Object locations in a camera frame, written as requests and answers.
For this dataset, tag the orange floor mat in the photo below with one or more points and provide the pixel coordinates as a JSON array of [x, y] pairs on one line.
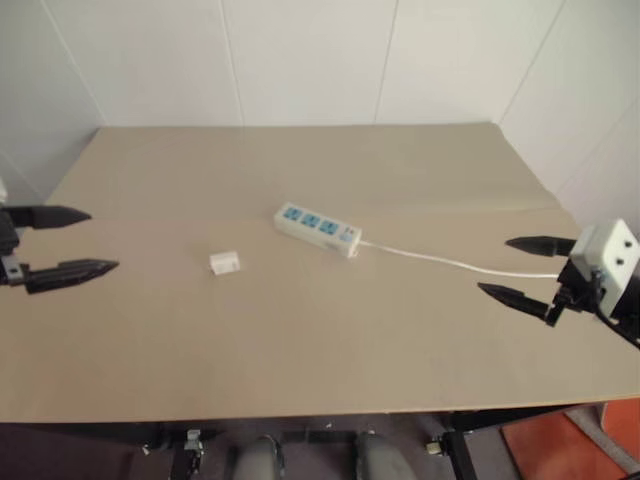
[[575, 450]]

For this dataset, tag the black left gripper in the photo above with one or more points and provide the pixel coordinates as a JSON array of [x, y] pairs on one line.
[[7, 235]]

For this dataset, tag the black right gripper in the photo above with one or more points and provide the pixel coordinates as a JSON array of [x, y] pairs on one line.
[[575, 287]]

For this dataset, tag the small white plug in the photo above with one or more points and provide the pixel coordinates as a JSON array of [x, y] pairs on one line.
[[225, 263]]

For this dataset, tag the grey rounded shape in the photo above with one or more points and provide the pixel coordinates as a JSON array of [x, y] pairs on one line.
[[256, 460]]

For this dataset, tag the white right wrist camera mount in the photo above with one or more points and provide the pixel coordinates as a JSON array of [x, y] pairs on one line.
[[607, 260]]

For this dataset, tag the black metal table frame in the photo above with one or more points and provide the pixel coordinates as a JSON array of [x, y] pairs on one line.
[[460, 445]]

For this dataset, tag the table frame caster bracket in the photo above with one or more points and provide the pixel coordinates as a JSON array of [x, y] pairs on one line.
[[193, 442], [436, 446]]

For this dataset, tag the white power strip blue sockets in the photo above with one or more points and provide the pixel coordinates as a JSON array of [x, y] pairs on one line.
[[315, 227]]

